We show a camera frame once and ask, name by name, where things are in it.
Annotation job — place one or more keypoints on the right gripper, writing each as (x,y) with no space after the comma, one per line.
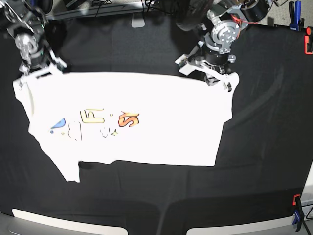
(54,65)

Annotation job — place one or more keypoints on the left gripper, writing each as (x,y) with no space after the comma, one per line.
(215,66)

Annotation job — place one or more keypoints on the white printed t-shirt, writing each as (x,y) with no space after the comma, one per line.
(108,116)

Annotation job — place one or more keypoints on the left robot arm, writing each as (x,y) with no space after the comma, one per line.
(218,24)

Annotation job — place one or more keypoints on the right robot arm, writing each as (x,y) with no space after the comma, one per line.
(37,38)

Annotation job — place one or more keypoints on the blue clamp top right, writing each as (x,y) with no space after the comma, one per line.
(297,22)

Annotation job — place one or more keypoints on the red clamp top right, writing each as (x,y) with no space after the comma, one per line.
(308,41)

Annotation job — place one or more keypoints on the black table cloth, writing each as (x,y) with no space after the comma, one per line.
(264,157)

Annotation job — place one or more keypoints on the red blue clamp bottom right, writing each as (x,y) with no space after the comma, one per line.
(297,213)

